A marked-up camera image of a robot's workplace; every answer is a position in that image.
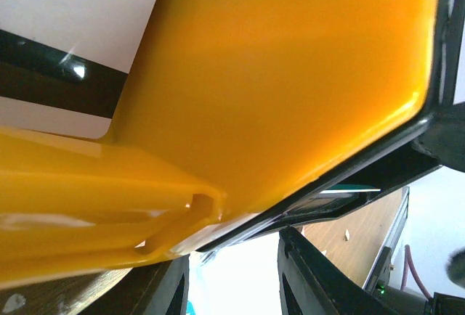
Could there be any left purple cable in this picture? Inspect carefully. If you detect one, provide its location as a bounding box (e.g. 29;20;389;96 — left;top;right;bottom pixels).
403;244;435;300

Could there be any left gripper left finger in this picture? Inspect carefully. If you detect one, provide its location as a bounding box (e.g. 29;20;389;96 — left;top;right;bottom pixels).
142;255;190;315

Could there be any aluminium front rail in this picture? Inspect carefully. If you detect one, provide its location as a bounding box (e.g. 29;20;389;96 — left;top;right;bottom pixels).
363;187;410;293

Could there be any teal card stack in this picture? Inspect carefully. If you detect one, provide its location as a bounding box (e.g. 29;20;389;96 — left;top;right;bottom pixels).
329;184;380;192

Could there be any black bin with teal cards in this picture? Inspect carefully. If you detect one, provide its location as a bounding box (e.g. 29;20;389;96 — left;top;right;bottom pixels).
198;0;464;253

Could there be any white patterned card stack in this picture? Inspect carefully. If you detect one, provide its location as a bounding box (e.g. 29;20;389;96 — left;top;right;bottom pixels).
1;0;156;139

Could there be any yellow bin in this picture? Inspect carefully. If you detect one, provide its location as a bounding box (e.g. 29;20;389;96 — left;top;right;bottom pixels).
1;0;439;289

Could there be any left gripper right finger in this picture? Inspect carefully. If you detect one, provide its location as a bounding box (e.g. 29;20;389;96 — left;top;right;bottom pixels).
278;227;397;314

